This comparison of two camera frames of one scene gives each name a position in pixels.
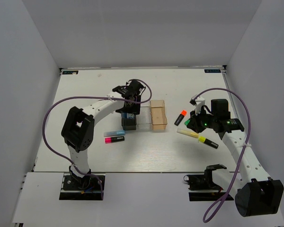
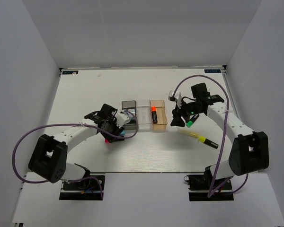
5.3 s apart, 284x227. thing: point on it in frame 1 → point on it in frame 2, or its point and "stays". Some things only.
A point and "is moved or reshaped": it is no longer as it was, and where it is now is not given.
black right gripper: x=193 y=124 → x=177 y=113
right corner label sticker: x=212 y=71 stays
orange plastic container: x=159 y=120 stays
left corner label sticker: x=70 y=72 stays
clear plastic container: x=144 y=120 stays
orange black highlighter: x=183 y=113 is moved or reshaped
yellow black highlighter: x=203 y=139 stays
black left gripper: x=135 y=109 → x=117 y=130
